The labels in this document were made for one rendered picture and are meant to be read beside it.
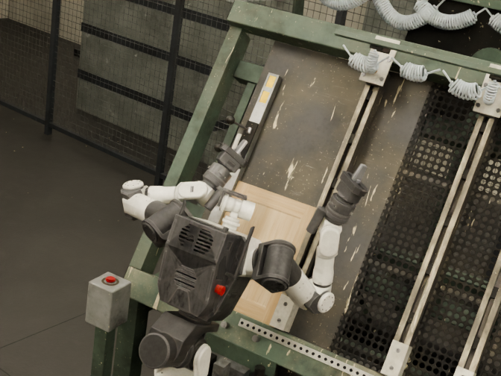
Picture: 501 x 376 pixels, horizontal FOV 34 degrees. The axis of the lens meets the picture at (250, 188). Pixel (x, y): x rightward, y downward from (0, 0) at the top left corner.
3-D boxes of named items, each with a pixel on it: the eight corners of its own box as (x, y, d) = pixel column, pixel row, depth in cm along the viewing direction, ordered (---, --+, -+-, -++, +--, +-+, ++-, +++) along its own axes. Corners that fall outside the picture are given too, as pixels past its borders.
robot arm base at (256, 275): (294, 296, 266) (282, 278, 257) (257, 295, 271) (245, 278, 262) (301, 256, 274) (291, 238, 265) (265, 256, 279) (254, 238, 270)
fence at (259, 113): (183, 288, 330) (179, 286, 327) (271, 75, 341) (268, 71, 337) (194, 292, 328) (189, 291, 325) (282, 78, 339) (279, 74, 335)
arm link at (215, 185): (212, 177, 313) (193, 200, 312) (203, 166, 304) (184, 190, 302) (233, 192, 309) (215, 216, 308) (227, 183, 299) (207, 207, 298)
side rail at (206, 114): (141, 269, 346) (128, 265, 336) (239, 36, 358) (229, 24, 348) (152, 274, 344) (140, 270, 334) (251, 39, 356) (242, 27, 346)
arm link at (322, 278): (342, 257, 282) (336, 304, 290) (321, 245, 289) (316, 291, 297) (320, 266, 275) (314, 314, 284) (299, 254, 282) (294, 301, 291)
